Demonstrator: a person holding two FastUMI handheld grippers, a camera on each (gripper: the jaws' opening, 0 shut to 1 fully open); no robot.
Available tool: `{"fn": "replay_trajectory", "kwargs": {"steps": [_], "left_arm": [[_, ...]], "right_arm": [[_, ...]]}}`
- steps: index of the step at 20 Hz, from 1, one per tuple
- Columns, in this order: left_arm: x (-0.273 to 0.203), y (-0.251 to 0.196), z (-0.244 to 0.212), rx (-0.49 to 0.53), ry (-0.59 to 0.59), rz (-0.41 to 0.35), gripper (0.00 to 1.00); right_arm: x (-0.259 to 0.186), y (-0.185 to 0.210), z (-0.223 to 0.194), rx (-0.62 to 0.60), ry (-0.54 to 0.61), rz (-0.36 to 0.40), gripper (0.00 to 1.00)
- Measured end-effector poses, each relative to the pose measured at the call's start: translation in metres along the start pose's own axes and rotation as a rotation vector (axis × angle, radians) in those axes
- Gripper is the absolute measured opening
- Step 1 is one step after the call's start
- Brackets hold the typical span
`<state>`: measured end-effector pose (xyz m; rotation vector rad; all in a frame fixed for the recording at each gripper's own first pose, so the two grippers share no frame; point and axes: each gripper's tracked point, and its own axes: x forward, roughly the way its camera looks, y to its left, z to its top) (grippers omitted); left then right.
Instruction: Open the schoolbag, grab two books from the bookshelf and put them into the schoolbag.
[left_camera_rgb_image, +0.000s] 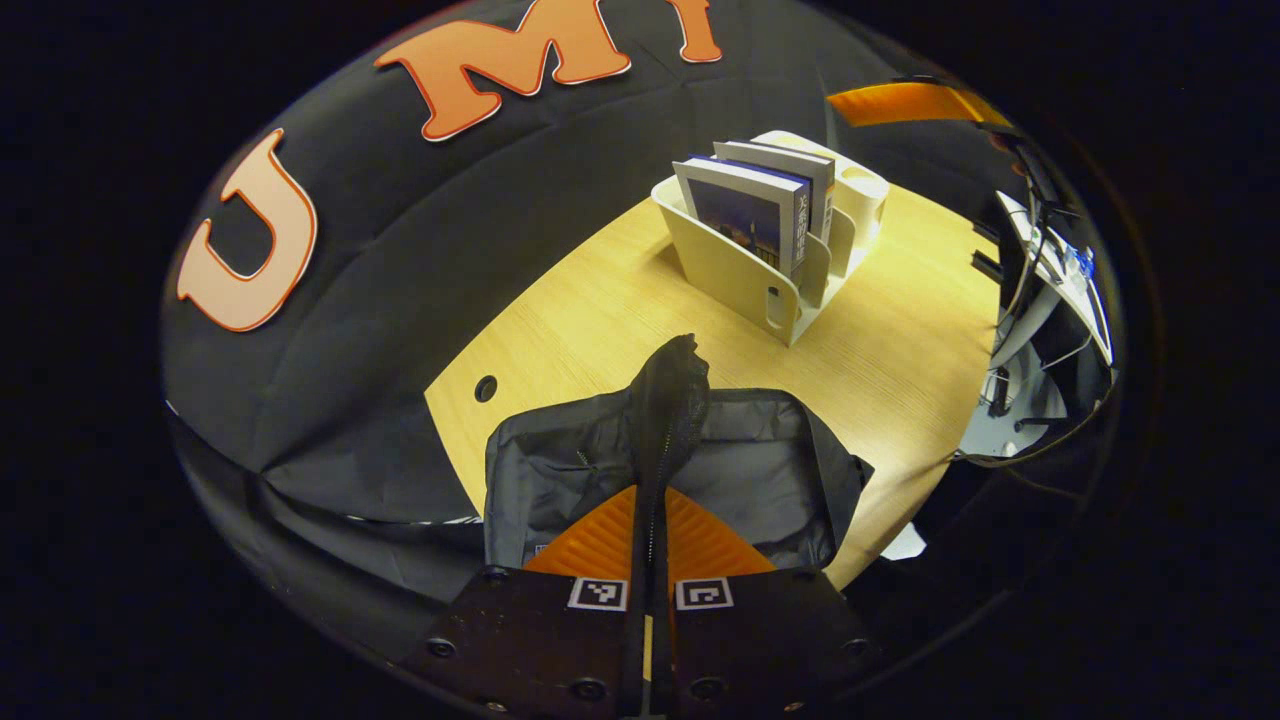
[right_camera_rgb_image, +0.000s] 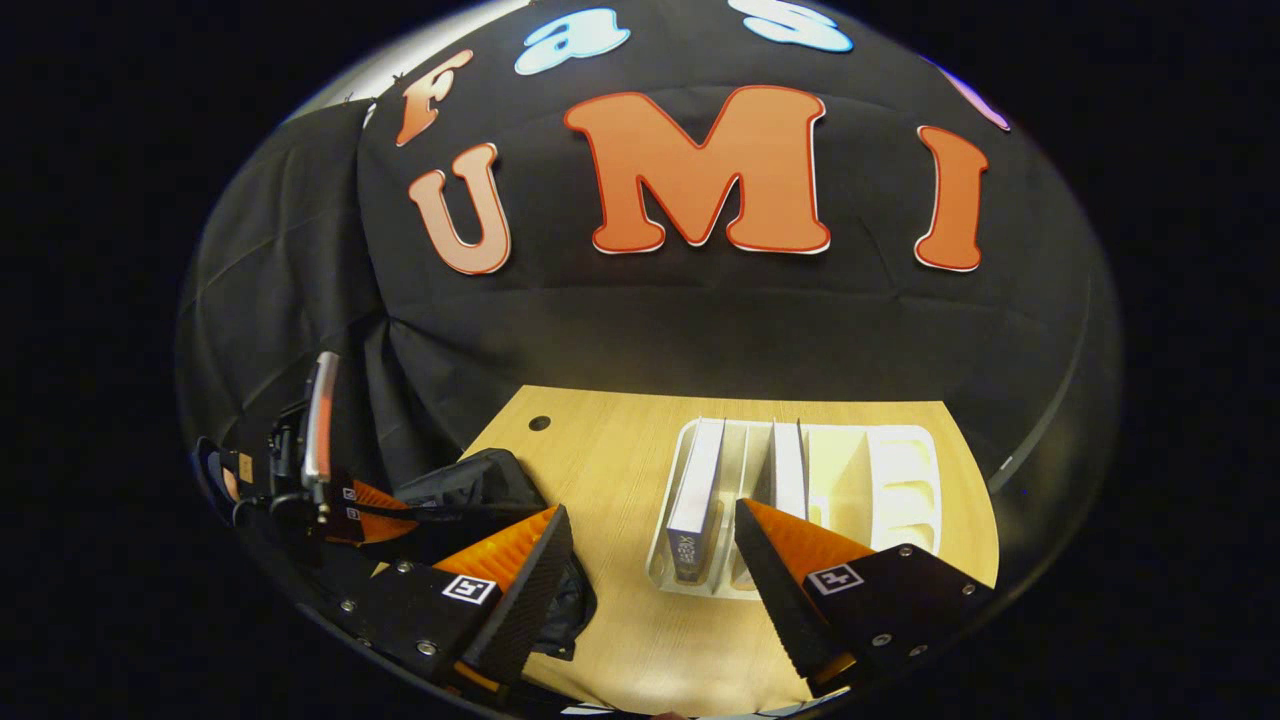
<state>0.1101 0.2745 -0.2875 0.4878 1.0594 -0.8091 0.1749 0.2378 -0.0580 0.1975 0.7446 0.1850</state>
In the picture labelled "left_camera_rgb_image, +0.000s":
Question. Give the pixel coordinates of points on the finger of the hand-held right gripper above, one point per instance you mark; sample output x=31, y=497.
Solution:
x=920, y=103

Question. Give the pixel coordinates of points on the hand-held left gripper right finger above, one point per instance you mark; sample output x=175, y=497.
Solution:
x=770, y=640

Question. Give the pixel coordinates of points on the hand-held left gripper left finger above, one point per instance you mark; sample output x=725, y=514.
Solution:
x=530, y=640

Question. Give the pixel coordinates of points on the portrait cover book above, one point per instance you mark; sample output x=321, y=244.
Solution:
x=800, y=162

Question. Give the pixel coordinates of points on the black schoolbag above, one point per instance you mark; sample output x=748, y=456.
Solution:
x=760, y=470

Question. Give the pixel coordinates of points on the blue cover book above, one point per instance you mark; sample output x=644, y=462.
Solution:
x=745, y=215

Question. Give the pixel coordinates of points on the white bookshelf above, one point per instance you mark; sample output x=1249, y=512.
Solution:
x=735, y=275

